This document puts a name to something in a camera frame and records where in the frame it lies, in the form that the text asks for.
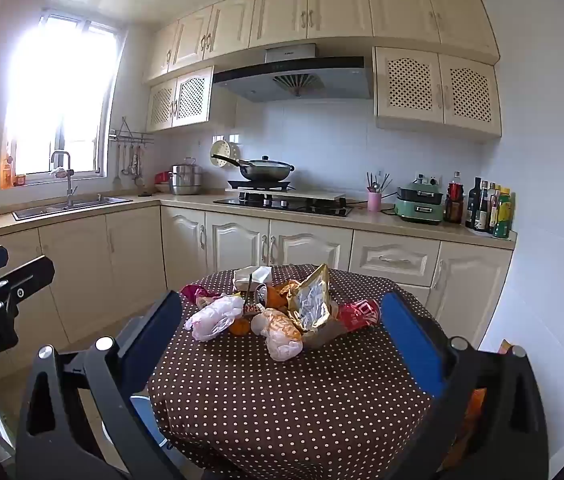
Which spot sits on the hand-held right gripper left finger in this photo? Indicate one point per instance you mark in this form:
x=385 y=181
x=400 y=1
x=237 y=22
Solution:
x=162 y=325

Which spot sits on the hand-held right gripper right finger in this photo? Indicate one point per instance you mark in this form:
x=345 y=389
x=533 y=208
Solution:
x=412 y=345

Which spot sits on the magenta yellow wrapper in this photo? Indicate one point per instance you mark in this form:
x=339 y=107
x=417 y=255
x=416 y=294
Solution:
x=193 y=291

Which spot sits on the white plastic bag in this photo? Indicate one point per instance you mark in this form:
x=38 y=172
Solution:
x=212 y=317

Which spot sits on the red crushed can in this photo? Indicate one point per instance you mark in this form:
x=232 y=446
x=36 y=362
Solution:
x=359 y=314

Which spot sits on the light blue plastic bin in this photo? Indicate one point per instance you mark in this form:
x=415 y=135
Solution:
x=143 y=422

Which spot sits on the white paper packaging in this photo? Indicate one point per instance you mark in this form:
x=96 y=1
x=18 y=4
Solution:
x=252 y=276

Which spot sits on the silver can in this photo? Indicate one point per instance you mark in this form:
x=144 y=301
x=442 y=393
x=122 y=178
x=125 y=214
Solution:
x=261 y=294

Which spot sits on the gold foil snack bag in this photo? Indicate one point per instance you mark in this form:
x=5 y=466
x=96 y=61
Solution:
x=312 y=302

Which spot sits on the clear bag with orange peel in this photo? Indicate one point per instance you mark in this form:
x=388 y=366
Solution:
x=279 y=335

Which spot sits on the steel sink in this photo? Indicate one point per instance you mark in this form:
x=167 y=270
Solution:
x=62 y=210

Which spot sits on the orange windowsill ornament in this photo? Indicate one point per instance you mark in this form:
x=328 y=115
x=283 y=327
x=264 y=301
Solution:
x=7 y=172

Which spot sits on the chrome faucet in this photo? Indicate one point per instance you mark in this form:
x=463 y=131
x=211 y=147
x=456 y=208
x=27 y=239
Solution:
x=68 y=182

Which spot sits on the cream base cabinets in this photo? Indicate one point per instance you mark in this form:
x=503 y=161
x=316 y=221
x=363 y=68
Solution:
x=242 y=242

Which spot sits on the hanging metal spatula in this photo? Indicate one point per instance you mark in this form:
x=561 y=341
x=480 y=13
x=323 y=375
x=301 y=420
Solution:
x=117 y=175

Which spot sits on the green electric cooker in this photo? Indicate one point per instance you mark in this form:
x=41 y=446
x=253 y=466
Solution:
x=417 y=205

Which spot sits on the round polka dot table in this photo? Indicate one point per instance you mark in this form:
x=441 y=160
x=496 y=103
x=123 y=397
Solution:
x=287 y=410

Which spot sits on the red lidded container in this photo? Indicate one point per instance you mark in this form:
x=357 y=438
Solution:
x=162 y=179

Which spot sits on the steel pot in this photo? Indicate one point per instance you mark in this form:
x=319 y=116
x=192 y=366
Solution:
x=186 y=180

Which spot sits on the red label soda bottle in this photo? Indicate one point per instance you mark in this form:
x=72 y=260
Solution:
x=454 y=200

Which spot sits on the dark sauce bottle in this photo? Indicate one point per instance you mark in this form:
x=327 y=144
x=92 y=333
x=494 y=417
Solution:
x=483 y=210

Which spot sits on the green plastic bottle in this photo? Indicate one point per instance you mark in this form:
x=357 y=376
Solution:
x=503 y=215

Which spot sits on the bundle of chopsticks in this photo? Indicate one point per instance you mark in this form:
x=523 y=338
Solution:
x=377 y=182

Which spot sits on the black gas cooktop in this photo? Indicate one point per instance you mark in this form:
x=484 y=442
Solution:
x=287 y=205

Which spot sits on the kitchen window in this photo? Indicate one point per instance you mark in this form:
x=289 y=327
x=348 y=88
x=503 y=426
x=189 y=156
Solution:
x=62 y=100

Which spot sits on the cream perforated strainer plate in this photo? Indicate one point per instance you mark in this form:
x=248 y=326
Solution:
x=221 y=152

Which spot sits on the black wok with lid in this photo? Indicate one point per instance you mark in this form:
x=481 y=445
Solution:
x=267 y=170

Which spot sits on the grey range hood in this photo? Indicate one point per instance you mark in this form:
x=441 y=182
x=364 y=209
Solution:
x=292 y=80

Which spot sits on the white wall socket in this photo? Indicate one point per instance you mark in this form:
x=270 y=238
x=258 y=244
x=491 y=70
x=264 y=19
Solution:
x=429 y=179

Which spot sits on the wall utensil rack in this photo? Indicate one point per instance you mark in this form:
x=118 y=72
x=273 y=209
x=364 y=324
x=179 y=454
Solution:
x=132 y=137

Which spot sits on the lattice door wall cabinet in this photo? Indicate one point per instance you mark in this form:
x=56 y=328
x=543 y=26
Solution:
x=437 y=92
x=182 y=100

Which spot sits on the cream upper wall cabinets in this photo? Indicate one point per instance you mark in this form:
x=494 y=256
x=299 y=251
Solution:
x=342 y=7

